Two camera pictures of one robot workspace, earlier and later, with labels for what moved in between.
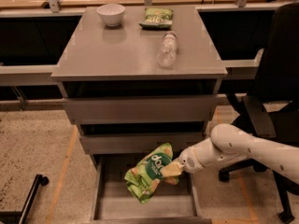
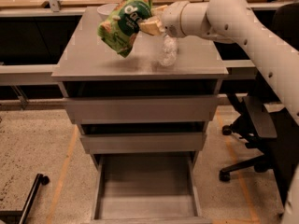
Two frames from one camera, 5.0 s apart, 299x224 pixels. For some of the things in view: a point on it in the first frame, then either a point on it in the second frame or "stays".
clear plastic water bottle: x=167 y=55 stays
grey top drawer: x=107 y=110 stays
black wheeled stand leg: x=20 y=217 stays
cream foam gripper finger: x=172 y=169 → x=151 y=26
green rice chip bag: x=143 y=180 → x=119 y=31
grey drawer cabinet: x=133 y=77 stays
